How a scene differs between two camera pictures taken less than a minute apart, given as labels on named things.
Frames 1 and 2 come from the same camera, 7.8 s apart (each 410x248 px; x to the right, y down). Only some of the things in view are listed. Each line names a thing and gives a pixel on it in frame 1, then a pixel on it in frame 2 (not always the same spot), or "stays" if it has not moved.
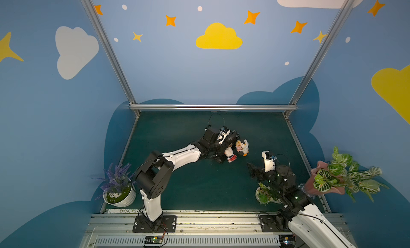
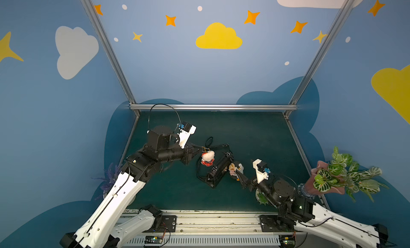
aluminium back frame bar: x=214 y=107 stays
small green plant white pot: x=264 y=194 stays
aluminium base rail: x=193 y=230 stays
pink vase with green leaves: x=343 y=175 stays
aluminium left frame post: x=109 y=48 stays
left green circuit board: x=153 y=239 stays
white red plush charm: x=230 y=157 to x=207 y=158
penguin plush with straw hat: x=242 y=146 to x=235 y=166
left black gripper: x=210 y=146 to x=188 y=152
